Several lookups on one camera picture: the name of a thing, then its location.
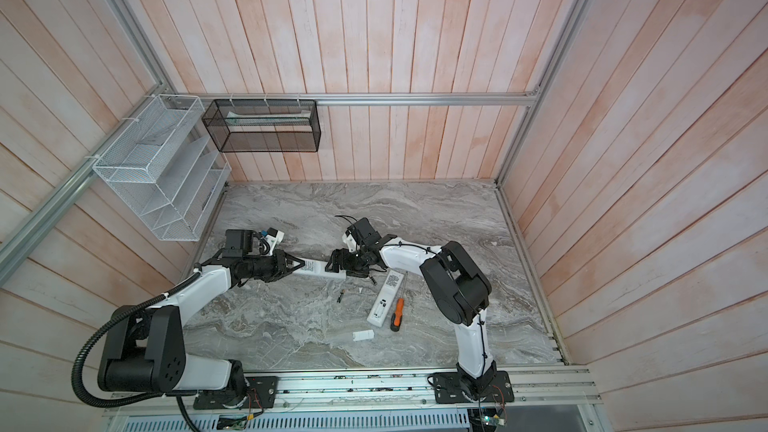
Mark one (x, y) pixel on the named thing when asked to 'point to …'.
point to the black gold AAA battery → (339, 298)
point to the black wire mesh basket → (264, 125)
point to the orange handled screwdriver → (398, 313)
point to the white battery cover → (361, 335)
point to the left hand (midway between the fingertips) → (303, 269)
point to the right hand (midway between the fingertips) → (334, 270)
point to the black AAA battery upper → (373, 281)
